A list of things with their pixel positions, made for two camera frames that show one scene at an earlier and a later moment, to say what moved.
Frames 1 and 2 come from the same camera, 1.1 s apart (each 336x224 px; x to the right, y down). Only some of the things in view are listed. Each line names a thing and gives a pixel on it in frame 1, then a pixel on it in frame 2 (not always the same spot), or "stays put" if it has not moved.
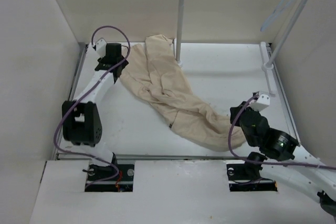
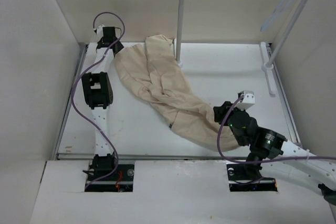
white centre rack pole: (180, 18) stays put
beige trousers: (152, 72) stays put
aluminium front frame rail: (175, 156) stays put
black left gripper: (123, 65) → (118, 48)
